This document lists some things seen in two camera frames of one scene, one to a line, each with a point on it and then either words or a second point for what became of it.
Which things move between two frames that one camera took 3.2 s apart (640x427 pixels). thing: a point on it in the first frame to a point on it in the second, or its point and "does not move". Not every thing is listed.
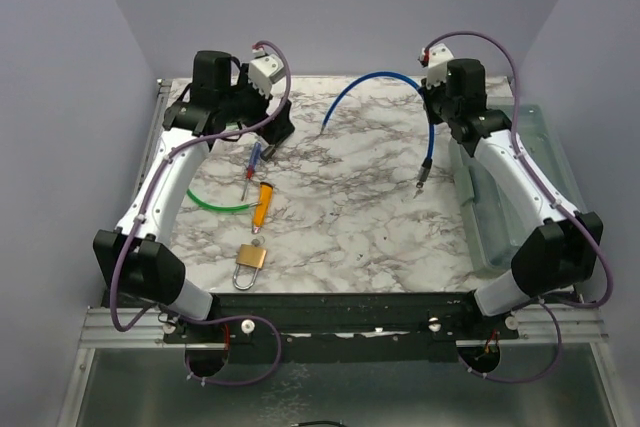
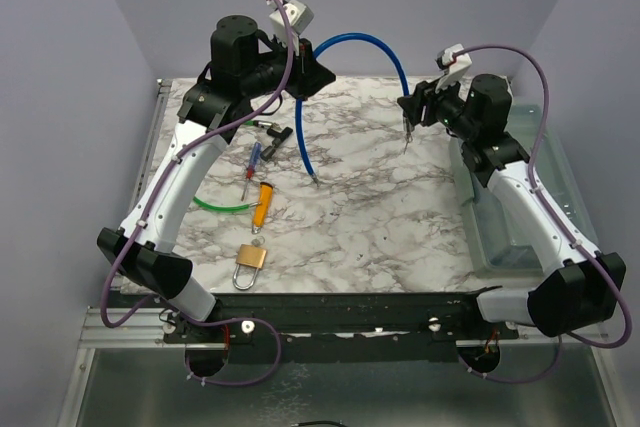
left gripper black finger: [279, 127] to [307, 76]
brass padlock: [251, 256] does not move
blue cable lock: [427, 165] to [316, 52]
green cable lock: [220, 207] does not move
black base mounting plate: [346, 326] does not move
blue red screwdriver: [252, 165] does not move
